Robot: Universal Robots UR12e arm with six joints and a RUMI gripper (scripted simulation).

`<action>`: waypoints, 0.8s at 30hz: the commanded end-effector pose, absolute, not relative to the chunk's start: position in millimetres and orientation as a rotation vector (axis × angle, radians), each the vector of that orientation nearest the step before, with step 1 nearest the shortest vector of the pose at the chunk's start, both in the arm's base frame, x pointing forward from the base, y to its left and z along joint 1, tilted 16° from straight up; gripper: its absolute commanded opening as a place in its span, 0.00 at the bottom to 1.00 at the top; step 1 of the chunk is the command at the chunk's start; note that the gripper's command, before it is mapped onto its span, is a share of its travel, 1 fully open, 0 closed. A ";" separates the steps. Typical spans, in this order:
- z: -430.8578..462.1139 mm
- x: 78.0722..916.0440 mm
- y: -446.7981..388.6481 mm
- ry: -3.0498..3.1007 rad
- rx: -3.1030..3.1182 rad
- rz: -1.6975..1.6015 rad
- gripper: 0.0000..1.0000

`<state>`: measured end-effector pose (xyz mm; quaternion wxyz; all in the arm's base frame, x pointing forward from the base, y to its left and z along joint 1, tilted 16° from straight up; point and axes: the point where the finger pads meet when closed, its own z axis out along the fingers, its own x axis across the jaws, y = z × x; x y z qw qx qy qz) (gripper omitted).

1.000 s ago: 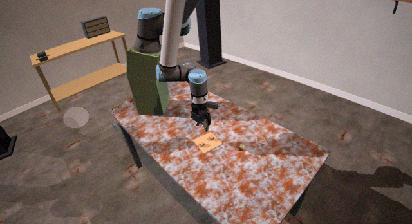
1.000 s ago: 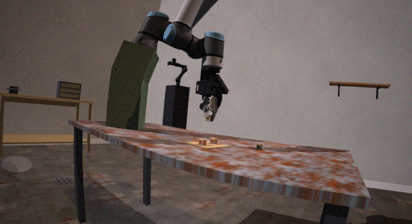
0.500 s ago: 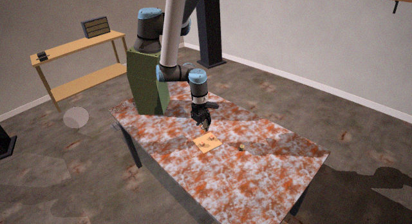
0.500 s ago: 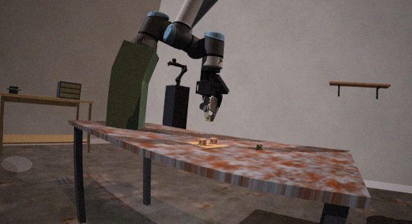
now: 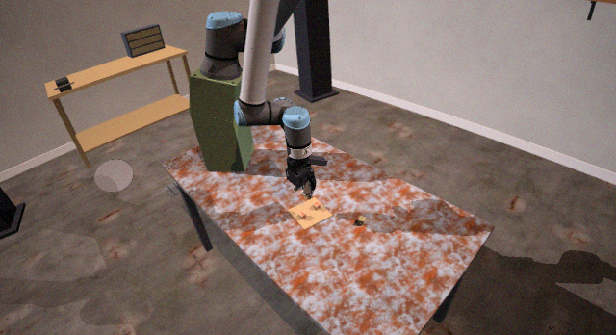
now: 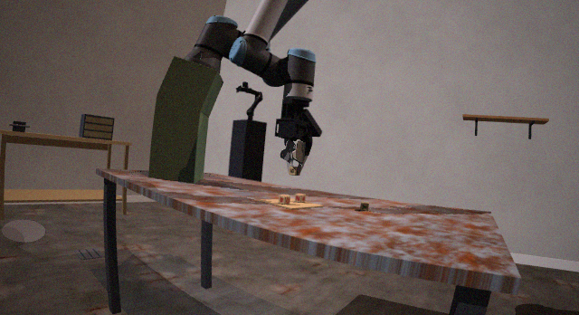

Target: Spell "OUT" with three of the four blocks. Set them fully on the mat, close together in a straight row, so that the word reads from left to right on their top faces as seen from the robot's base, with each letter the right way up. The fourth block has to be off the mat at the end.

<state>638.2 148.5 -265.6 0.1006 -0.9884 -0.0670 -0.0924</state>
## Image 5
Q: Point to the tan flat mat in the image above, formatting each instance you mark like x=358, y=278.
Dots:
x=313, y=216

